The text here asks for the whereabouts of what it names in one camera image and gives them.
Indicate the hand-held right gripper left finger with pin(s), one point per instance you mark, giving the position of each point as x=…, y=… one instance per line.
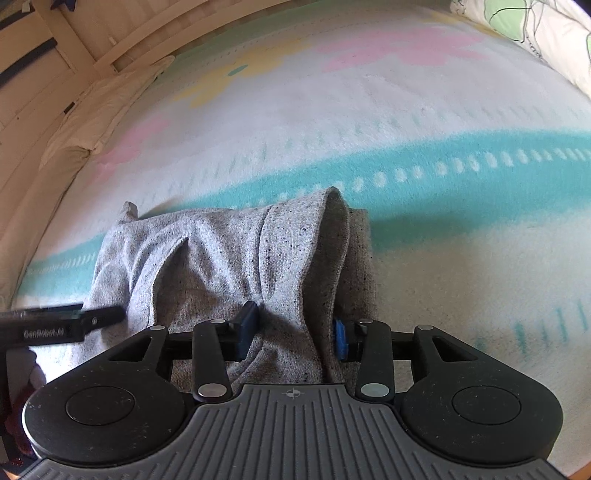
x=247, y=330

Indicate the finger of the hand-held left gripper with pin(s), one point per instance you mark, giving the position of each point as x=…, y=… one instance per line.
x=55, y=330

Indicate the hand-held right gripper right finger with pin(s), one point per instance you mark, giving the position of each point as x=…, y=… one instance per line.
x=340, y=342

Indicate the grey pants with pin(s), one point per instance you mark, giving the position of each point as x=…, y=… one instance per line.
x=221, y=258

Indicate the bed with pastel blanket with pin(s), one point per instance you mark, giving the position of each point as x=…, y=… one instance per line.
x=415, y=184

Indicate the cream pillow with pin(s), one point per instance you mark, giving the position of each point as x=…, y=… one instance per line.
x=111, y=101

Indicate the wooden bed headboard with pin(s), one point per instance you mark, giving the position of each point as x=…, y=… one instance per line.
x=129, y=34

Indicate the folded floral quilt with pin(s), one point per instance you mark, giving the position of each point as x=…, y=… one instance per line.
x=545, y=32

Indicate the small dark wall fitting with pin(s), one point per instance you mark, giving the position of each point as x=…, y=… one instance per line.
x=69, y=107

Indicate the black wall strip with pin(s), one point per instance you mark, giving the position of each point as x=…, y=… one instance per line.
x=25, y=62

